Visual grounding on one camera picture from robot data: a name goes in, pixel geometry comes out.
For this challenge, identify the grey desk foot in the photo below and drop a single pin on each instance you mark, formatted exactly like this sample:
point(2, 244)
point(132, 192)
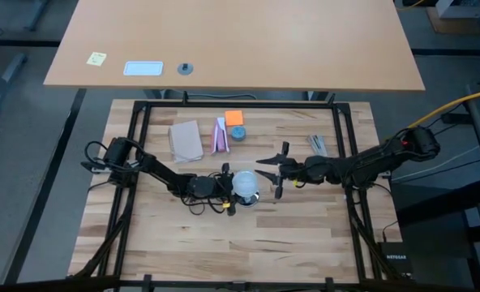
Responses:
point(5, 89)

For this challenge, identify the blue patterned round tin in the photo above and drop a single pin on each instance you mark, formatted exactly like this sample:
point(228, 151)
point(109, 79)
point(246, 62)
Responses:
point(238, 133)

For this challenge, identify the orange sticky note pad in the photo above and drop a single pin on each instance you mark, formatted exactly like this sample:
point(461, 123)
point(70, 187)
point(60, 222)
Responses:
point(234, 118)

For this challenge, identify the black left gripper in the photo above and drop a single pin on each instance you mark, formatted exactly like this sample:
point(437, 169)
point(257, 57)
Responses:
point(224, 188)

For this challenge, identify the black Netgear network switch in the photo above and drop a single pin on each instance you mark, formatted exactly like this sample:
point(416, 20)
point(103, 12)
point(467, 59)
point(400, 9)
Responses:
point(396, 259)

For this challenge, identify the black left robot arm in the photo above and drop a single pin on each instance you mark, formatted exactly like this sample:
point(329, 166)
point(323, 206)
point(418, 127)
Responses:
point(159, 168)

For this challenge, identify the yellow sticky note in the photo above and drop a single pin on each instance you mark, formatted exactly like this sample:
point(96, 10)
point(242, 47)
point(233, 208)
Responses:
point(96, 58)

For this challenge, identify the black aluminium table frame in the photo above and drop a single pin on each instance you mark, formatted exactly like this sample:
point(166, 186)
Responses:
point(240, 104)

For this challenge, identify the brown cardboard box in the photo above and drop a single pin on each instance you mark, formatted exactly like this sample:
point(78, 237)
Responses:
point(455, 26)

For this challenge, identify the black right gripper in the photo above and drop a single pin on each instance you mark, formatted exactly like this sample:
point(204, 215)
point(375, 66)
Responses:
point(292, 170)

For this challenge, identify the white flood light bulb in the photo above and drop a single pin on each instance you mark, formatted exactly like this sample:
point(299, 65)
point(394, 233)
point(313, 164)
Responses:
point(245, 182)

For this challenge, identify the tan laminate desk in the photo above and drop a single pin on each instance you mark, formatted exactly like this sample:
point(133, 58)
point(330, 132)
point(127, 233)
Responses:
point(240, 40)

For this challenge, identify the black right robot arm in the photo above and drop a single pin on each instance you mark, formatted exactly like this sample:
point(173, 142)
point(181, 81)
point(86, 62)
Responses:
point(365, 162)

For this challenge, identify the chrome lamp socket base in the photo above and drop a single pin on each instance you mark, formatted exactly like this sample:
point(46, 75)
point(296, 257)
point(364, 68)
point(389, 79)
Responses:
point(250, 200)

